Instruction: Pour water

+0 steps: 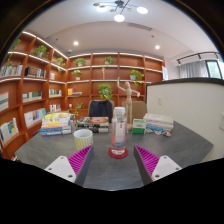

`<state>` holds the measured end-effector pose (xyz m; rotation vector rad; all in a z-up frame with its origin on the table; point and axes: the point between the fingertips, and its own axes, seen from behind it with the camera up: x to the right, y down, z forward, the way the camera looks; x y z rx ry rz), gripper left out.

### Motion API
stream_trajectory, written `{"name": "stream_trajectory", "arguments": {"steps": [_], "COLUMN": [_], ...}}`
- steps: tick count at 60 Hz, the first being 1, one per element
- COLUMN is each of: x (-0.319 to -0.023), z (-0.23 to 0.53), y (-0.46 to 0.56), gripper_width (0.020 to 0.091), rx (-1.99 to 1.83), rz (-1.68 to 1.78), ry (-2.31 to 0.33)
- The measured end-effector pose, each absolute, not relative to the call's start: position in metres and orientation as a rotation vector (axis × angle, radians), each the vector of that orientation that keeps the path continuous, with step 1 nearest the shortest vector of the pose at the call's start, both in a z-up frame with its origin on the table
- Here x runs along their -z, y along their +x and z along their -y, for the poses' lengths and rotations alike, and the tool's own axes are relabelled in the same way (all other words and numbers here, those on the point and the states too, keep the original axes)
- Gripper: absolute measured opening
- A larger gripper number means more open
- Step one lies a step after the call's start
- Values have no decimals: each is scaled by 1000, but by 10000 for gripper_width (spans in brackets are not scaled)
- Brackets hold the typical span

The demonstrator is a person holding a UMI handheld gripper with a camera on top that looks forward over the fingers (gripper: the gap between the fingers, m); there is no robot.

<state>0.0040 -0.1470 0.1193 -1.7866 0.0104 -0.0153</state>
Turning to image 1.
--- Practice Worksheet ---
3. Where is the orange wooden shelf unit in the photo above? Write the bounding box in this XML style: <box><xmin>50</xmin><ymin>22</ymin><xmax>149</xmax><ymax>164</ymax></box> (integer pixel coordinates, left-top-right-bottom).
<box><xmin>0</xmin><ymin>30</ymin><xmax>167</xmax><ymax>159</ymax></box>

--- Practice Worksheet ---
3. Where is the grey curtain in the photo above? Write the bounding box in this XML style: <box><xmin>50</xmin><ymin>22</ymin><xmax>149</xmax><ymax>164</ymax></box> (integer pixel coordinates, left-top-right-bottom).
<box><xmin>178</xmin><ymin>59</ymin><xmax>209</xmax><ymax>79</ymax></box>

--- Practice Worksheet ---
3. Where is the white partition with dark top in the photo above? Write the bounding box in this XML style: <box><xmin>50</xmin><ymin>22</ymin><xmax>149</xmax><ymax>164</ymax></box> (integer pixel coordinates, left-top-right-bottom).
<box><xmin>145</xmin><ymin>77</ymin><xmax>224</xmax><ymax>161</ymax></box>

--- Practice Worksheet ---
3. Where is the yellow striped white cup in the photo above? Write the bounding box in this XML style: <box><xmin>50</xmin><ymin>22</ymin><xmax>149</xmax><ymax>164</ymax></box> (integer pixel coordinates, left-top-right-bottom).
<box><xmin>73</xmin><ymin>128</ymin><xmax>94</xmax><ymax>152</ymax></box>

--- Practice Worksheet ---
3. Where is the white book stack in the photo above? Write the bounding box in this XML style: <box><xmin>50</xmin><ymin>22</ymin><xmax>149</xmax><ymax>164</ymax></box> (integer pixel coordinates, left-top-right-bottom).
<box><xmin>143</xmin><ymin>112</ymin><xmax>175</xmax><ymax>133</ymax></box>

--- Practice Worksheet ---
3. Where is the tan wooden chair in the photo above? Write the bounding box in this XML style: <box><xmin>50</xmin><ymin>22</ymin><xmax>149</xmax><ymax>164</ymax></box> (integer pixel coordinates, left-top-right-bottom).
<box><xmin>121</xmin><ymin>100</ymin><xmax>148</xmax><ymax>121</ymax></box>

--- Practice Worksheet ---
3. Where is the black ceiling track light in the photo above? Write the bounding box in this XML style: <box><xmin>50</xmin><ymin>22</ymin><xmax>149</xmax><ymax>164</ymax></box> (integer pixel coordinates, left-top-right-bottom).
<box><xmin>176</xmin><ymin>50</ymin><xmax>221</xmax><ymax>65</ymax></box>

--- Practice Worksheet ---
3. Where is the ceiling air vent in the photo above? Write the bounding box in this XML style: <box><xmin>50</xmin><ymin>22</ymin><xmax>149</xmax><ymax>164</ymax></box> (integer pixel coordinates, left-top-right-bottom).
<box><xmin>127</xmin><ymin>22</ymin><xmax>153</xmax><ymax>32</ymax></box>

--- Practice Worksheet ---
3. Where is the dark blue chair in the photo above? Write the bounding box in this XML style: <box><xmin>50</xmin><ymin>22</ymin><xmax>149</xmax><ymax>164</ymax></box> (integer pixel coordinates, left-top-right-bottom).
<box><xmin>87</xmin><ymin>99</ymin><xmax>114</xmax><ymax>124</ymax></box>

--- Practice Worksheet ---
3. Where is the white wall socket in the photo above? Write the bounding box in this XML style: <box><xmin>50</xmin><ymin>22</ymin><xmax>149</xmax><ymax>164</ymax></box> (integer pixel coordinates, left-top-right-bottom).
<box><xmin>218</xmin><ymin>112</ymin><xmax>224</xmax><ymax>132</ymax></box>

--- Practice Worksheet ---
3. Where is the window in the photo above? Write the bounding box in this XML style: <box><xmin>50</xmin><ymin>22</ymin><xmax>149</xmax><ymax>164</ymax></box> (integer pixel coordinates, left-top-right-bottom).
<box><xmin>205</xmin><ymin>59</ymin><xmax>224</xmax><ymax>80</ymax></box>

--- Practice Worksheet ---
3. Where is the branched globe ceiling lamp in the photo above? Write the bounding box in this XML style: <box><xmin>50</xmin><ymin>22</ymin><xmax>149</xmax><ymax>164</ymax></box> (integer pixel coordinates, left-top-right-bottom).
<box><xmin>92</xmin><ymin>0</ymin><xmax>149</xmax><ymax>23</ymax></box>

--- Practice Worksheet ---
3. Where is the clear plastic water bottle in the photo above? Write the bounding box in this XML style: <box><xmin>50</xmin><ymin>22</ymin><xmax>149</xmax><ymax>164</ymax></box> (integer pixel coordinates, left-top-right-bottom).
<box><xmin>110</xmin><ymin>106</ymin><xmax>128</xmax><ymax>156</ymax></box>

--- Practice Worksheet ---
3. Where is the colourful book stack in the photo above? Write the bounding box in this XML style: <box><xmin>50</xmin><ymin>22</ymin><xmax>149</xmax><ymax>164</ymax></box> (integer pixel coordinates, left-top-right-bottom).
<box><xmin>39</xmin><ymin>112</ymin><xmax>73</xmax><ymax>137</ymax></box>

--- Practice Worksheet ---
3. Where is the wooden artist mannequin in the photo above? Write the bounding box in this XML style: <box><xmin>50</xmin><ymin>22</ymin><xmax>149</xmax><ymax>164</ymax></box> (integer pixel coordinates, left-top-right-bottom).
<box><xmin>116</xmin><ymin>77</ymin><xmax>141</xmax><ymax>131</ymax></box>

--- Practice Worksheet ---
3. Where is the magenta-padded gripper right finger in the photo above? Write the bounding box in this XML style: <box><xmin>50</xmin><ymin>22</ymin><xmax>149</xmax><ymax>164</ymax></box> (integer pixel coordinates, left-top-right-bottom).
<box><xmin>133</xmin><ymin>144</ymin><xmax>183</xmax><ymax>186</ymax></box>

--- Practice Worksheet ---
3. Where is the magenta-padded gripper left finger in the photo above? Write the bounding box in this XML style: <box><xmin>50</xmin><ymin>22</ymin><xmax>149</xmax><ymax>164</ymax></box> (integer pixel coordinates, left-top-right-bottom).
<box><xmin>43</xmin><ymin>144</ymin><xmax>95</xmax><ymax>187</ymax></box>

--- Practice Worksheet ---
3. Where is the flat round red coaster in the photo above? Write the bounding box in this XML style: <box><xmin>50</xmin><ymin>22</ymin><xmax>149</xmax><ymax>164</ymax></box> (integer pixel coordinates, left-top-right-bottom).
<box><xmin>107</xmin><ymin>147</ymin><xmax>129</xmax><ymax>160</ymax></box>

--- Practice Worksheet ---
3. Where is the dark book stack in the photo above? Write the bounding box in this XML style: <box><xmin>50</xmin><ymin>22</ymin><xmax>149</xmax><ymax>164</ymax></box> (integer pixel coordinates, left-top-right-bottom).
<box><xmin>74</xmin><ymin>116</ymin><xmax>111</xmax><ymax>134</ymax></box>

